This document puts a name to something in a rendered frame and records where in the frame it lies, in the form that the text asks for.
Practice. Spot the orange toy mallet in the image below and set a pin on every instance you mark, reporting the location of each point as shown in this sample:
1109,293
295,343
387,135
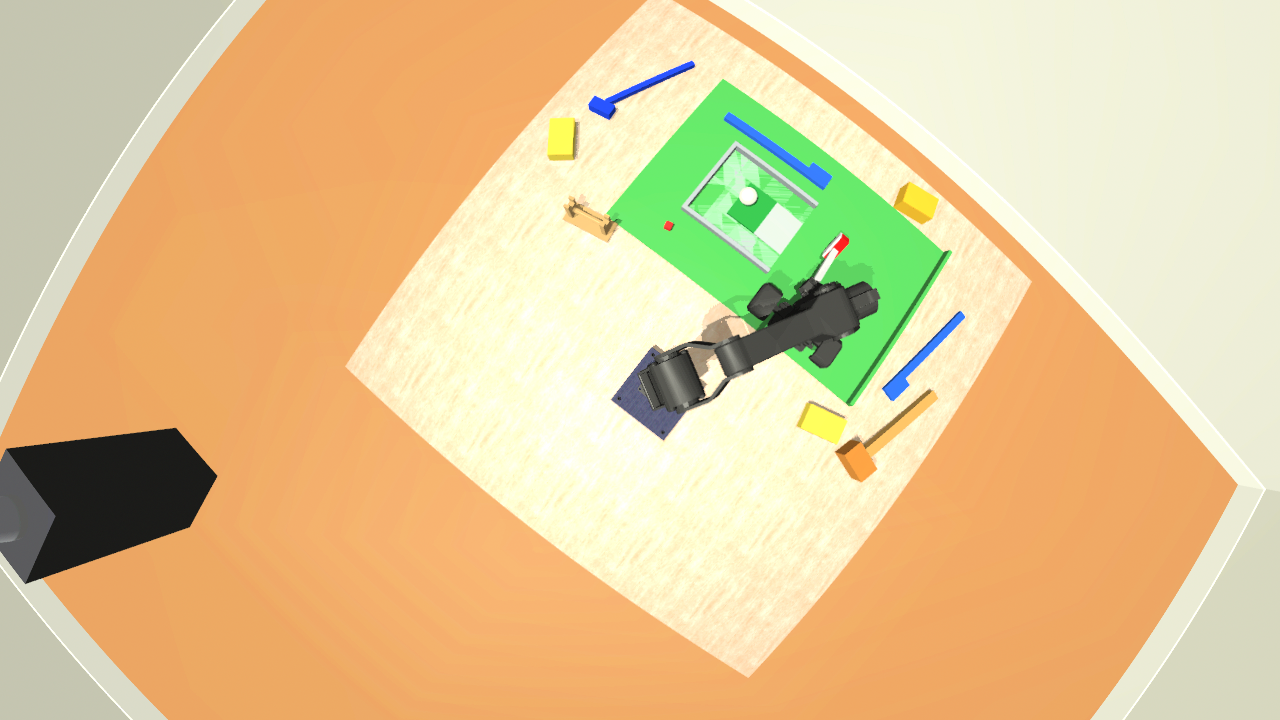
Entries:
856,457

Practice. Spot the green flat mat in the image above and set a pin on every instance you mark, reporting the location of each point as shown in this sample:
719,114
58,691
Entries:
885,250

